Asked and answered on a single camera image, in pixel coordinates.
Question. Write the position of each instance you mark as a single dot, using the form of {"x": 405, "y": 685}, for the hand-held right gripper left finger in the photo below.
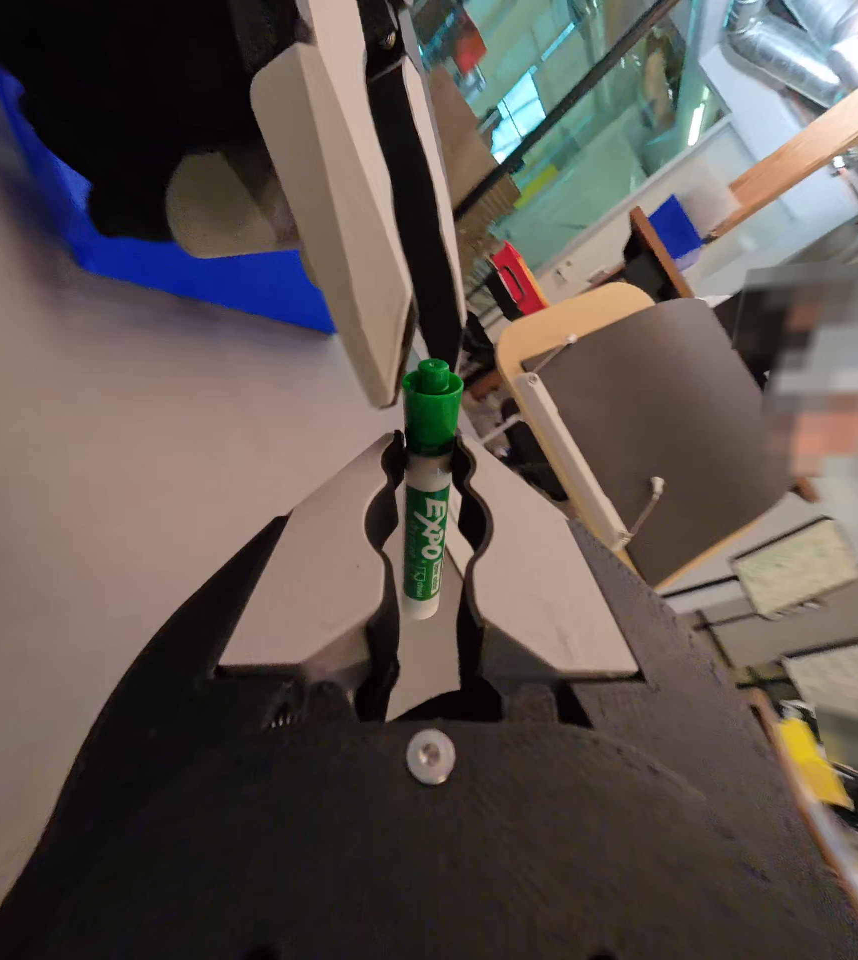
{"x": 302, "y": 600}

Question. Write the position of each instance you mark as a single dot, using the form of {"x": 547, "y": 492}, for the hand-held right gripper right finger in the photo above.
{"x": 549, "y": 600}

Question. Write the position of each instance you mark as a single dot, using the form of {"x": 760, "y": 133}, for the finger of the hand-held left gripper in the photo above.
{"x": 422, "y": 195}
{"x": 347, "y": 225}

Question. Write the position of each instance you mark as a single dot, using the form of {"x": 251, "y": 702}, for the blue plastic bin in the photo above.
{"x": 204, "y": 285}

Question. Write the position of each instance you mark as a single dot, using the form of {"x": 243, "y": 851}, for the green dry-erase marker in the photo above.
{"x": 429, "y": 495}

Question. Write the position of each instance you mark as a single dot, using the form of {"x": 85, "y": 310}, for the person's left hand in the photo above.
{"x": 129, "y": 90}

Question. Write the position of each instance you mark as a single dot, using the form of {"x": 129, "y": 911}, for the long red bin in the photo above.
{"x": 519, "y": 281}

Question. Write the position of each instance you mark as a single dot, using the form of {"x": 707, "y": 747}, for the white board stand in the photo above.
{"x": 549, "y": 450}

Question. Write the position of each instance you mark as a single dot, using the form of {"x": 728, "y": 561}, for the black round-top pole stand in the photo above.
{"x": 564, "y": 113}

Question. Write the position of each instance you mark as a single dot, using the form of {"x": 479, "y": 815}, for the wooden board with black mat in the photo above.
{"x": 669, "y": 420}

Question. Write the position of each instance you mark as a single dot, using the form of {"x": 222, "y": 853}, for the whiteboard with writing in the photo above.
{"x": 796, "y": 567}

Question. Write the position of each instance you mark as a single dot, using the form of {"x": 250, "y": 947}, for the small blue bin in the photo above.
{"x": 679, "y": 233}

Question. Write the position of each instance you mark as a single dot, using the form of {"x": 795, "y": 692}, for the wooden standing desk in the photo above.
{"x": 804, "y": 150}

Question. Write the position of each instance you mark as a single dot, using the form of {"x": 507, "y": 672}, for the silver bent duct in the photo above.
{"x": 819, "y": 38}

